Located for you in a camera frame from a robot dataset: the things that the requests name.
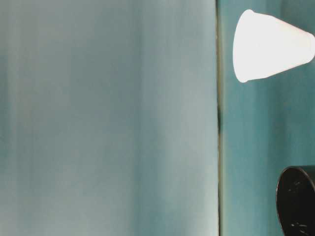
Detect black cylindrical cup holder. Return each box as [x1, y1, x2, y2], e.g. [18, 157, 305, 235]
[276, 165, 315, 236]

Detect white paper cup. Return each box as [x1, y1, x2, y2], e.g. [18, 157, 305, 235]
[233, 9, 315, 83]

